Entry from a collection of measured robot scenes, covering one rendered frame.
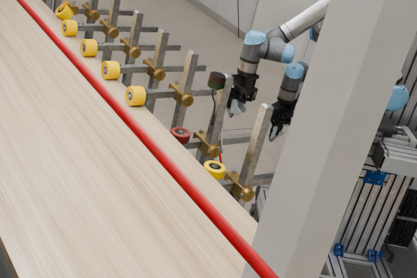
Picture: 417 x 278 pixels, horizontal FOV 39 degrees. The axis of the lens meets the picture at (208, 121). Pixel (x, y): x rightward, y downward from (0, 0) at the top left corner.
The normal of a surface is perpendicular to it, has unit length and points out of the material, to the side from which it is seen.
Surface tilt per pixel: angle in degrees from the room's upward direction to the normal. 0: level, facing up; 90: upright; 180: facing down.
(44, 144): 0
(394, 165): 90
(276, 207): 90
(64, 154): 0
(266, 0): 90
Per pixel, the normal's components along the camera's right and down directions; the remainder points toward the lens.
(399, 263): 0.22, -0.88
